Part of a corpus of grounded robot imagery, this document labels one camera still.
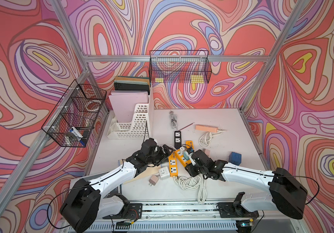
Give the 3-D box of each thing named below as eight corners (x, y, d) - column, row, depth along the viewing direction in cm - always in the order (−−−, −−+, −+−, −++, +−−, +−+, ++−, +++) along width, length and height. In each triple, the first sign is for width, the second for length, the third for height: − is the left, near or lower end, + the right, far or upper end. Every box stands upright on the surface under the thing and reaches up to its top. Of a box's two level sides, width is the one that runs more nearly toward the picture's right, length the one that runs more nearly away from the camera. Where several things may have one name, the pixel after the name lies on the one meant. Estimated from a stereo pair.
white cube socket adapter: (160, 180, 85) (160, 177, 81) (158, 172, 88) (158, 168, 84) (170, 178, 86) (170, 174, 82) (168, 169, 89) (168, 166, 85)
